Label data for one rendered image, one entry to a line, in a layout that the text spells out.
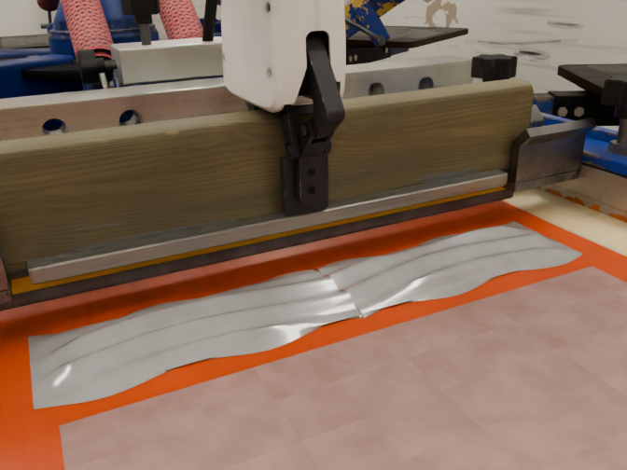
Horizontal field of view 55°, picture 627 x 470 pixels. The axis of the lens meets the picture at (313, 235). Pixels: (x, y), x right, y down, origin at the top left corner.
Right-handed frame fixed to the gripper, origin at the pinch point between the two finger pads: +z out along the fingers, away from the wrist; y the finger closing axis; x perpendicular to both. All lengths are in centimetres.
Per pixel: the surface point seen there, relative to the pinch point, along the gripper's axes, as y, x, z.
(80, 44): -46.2, -7.8, -5.2
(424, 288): 9.7, 4.9, 5.6
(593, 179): 4.2, 25.4, 3.5
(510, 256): 9.2, 12.2, 5.3
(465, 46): -227, 201, 26
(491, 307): 12.9, 7.4, 6.0
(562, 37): -162, 200, 16
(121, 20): -77, 2, -6
